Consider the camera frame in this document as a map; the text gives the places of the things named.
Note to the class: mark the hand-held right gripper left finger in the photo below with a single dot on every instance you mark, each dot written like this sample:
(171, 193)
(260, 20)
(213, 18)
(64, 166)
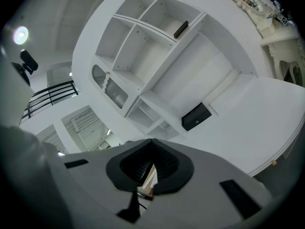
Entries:
(95, 173)

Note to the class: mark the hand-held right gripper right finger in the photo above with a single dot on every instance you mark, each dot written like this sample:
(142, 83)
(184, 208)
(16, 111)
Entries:
(209, 187)

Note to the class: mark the white shelving unit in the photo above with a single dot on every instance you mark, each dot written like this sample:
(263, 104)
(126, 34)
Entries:
(190, 80)

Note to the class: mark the black framed picture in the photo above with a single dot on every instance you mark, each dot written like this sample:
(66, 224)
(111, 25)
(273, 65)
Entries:
(181, 29)

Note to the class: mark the white window blinds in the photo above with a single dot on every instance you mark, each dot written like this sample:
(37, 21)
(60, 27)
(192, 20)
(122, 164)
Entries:
(88, 128)

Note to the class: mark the light wooden panel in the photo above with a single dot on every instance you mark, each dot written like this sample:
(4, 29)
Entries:
(150, 180)

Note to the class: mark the brass drawer knob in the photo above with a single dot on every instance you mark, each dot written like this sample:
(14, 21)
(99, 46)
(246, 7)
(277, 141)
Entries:
(274, 162)

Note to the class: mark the person's white printed shirt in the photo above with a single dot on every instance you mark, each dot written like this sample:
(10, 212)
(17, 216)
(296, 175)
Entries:
(23, 175)

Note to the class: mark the black box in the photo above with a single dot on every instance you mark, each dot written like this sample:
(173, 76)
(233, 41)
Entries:
(196, 117)

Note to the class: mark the arched fluted glass door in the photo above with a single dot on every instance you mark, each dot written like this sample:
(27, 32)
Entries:
(114, 92)

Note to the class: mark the black balcony railing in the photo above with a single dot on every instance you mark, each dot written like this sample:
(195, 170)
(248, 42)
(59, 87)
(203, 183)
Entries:
(52, 94)

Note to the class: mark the round ceiling light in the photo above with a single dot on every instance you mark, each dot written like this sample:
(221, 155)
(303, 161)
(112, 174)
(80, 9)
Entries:
(21, 34)

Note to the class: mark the white ornate dresser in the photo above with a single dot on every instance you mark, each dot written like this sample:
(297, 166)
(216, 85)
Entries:
(281, 44)

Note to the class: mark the black white patterned block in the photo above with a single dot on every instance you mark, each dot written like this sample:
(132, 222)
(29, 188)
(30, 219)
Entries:
(283, 20)

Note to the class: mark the black head camera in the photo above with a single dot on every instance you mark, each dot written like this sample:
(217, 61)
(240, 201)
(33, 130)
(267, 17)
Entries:
(28, 61)

